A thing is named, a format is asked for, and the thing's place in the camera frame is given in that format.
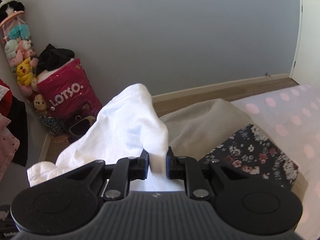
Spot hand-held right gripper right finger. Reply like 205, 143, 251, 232
166, 147, 253, 201

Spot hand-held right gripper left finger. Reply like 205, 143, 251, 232
56, 149, 150, 201

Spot beige fleece folded garment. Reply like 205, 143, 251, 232
152, 98, 255, 160

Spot black handbag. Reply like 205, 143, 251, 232
67, 115, 97, 142

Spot pink hanging garment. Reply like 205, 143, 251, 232
0, 115, 20, 182

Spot dark floral folded garment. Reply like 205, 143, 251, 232
199, 124, 300, 192

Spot black hanging garment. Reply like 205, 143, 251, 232
9, 95, 28, 167

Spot teal patterned bag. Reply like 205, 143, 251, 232
41, 115, 67, 137

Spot pink plastic bag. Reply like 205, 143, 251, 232
37, 58, 102, 119

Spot grey pink-dotted bed sheet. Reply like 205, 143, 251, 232
230, 84, 320, 240

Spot red and white hanging garment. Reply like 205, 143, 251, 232
0, 79, 12, 117

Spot black crumpled garment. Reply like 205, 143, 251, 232
36, 44, 75, 75

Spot stack of plush toys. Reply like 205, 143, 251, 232
0, 0, 48, 117

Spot white door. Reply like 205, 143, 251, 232
289, 0, 320, 87

